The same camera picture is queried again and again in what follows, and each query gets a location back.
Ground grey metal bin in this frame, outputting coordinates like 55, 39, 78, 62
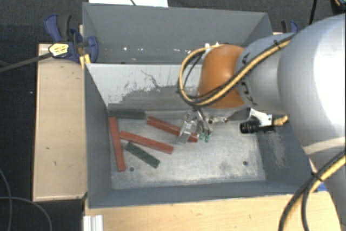
82, 2, 312, 209

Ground red-brown flat block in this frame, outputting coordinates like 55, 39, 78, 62
119, 130, 175, 155
108, 116, 127, 173
146, 116, 199, 143

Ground black cylinder on white bracket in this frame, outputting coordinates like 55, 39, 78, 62
239, 108, 289, 135

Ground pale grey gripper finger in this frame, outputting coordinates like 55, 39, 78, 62
176, 119, 199, 145

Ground dark green flat block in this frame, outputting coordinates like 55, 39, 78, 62
124, 142, 161, 169
108, 108, 147, 121

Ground pale wood flat board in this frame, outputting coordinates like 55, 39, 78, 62
32, 43, 89, 202

